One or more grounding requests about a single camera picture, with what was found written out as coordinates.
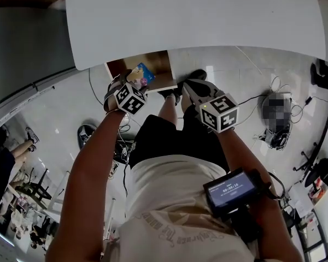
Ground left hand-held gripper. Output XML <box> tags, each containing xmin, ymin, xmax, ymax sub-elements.
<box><xmin>103</xmin><ymin>69</ymin><xmax>149</xmax><ymax>116</ymax></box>

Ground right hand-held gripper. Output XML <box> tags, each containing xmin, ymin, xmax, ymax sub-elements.
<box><xmin>183</xmin><ymin>79</ymin><xmax>240</xmax><ymax>134</ymax></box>

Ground small colourful packet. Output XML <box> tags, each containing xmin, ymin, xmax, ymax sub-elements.
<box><xmin>127</xmin><ymin>62</ymin><xmax>156</xmax><ymax>87</ymax></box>

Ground wooden drawer with white front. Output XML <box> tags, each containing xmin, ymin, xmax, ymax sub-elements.
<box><xmin>105</xmin><ymin>50</ymin><xmax>178</xmax><ymax>94</ymax></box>

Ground person's left forearm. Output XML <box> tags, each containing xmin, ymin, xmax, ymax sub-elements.
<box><xmin>65</xmin><ymin>110</ymin><xmax>128</xmax><ymax>182</ymax></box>

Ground person's right forearm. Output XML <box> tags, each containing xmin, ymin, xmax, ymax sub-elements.
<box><xmin>215</xmin><ymin>127</ymin><xmax>266</xmax><ymax>180</ymax></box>

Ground person's legs in black shorts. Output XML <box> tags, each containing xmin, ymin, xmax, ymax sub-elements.
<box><xmin>127</xmin><ymin>93</ymin><xmax>231</xmax><ymax>172</ymax></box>

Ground black round object on floor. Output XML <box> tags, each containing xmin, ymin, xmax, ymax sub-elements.
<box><xmin>77</xmin><ymin>123</ymin><xmax>99</xmax><ymax>151</ymax></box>

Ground white desk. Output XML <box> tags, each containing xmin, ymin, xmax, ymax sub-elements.
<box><xmin>65</xmin><ymin>0</ymin><xmax>326</xmax><ymax>72</ymax></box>

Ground black chest-mounted screen device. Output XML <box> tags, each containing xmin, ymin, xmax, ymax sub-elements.
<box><xmin>202</xmin><ymin>168</ymin><xmax>285</xmax><ymax>242</ymax></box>

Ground person's torso in white shirt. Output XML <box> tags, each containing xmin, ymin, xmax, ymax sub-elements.
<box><xmin>102</xmin><ymin>154</ymin><xmax>266</xmax><ymax>262</ymax></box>

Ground grey round object with cables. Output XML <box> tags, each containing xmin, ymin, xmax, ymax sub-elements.
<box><xmin>258</xmin><ymin>91</ymin><xmax>294</xmax><ymax>150</ymax></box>

